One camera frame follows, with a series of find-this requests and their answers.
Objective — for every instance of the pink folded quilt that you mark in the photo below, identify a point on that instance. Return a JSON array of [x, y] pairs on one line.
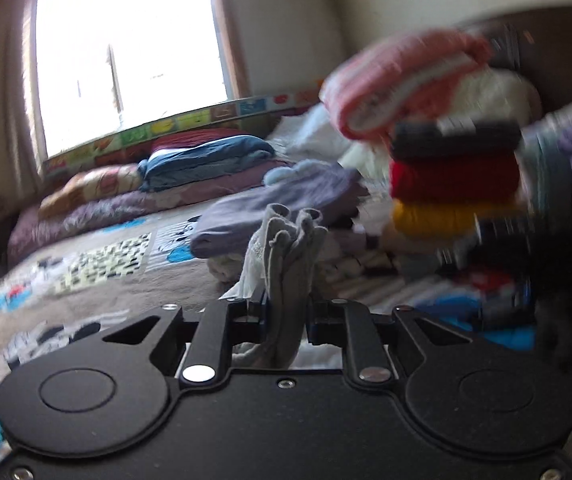
[[401, 75]]

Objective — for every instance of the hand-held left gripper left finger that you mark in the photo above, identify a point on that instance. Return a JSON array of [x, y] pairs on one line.
[[211, 340]]

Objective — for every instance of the maroon pillow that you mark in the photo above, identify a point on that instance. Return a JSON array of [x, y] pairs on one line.
[[196, 139]]

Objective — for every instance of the brown patterned curtain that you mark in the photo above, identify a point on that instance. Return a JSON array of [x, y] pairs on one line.
[[231, 30]]

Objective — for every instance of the red folded garment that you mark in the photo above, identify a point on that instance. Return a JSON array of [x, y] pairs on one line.
[[453, 180]]

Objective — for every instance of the purple quilt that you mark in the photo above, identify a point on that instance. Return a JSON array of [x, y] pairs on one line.
[[91, 220]]

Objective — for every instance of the lilac folded garment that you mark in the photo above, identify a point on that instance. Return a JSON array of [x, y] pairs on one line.
[[246, 220]]

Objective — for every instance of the white quilted garment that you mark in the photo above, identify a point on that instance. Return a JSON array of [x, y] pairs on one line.
[[286, 270]]

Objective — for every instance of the light curtain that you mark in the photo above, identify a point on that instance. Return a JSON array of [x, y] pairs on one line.
[[21, 85]]

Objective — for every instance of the yellow folded garment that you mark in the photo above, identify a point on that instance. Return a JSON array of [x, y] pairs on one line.
[[441, 219]]

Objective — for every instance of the window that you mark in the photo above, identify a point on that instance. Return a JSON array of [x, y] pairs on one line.
[[131, 50]]

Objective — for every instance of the colourful picture panel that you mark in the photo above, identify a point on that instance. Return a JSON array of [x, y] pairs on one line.
[[176, 125]]

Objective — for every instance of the dark headboard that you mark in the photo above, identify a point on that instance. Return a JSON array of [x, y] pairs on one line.
[[561, 50]]

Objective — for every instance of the blue folded blanket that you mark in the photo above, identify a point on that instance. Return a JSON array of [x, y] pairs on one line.
[[206, 162]]

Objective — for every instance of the black striped folded shirt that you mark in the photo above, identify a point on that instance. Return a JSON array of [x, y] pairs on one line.
[[456, 140]]

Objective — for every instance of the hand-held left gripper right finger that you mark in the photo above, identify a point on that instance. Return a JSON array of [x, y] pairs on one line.
[[361, 345]]

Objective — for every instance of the stack of pastel folded clothes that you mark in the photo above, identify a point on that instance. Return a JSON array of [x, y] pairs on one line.
[[571, 160]]

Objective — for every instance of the yellow cartoon pillow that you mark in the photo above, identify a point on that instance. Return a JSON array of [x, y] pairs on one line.
[[91, 190]]

